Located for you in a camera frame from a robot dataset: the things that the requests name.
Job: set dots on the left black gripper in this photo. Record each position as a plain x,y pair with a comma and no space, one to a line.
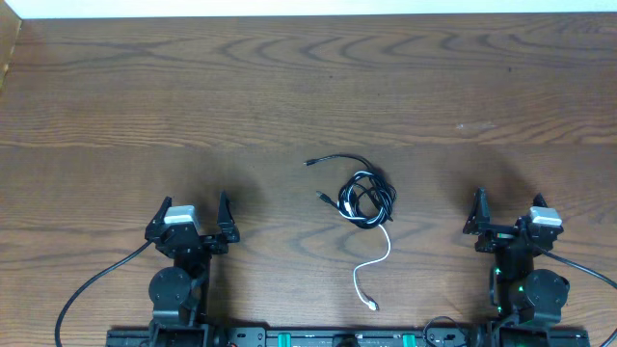
194,239

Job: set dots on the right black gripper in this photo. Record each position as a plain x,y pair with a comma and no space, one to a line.
507,231

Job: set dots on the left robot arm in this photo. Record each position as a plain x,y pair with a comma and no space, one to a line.
179,292

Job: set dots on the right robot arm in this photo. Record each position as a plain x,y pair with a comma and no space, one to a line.
520,292

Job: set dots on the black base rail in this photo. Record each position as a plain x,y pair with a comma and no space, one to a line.
441,336

